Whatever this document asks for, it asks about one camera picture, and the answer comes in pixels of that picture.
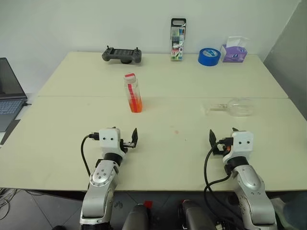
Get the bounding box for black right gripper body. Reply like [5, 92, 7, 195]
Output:
[212, 137, 233, 156]

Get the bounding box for plastic bottle with orange liquid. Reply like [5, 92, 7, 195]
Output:
[123, 73, 144, 114]

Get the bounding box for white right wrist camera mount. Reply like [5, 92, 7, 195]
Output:
[222, 130, 254, 164]

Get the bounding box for blue tape roll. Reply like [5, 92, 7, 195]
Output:
[198, 47, 222, 67]

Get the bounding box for purple tissue box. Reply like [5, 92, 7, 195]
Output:
[220, 36, 250, 63]

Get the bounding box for grey handheld game controller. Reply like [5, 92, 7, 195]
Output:
[101, 45, 143, 65]

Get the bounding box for red white bottle cap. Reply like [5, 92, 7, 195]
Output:
[123, 73, 139, 84]

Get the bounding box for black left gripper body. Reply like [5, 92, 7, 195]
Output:
[119, 138, 135, 154]

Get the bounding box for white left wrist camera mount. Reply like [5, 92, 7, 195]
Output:
[98, 128, 128, 159]

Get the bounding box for grey laptop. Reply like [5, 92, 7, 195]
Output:
[0, 57, 28, 133]

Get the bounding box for clear wine glass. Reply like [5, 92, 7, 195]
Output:
[203, 98, 254, 118]

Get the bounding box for marker pen pack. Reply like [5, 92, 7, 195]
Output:
[170, 17, 188, 62]

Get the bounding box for tangled floor cables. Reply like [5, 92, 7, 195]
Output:
[0, 187, 16, 218]

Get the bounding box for dark grey rounded shape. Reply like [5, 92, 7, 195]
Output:
[178, 199, 217, 230]
[121, 203, 154, 230]

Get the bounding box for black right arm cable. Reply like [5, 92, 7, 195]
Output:
[203, 137, 237, 216]

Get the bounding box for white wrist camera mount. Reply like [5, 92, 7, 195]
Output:
[98, 128, 128, 159]
[222, 130, 254, 164]

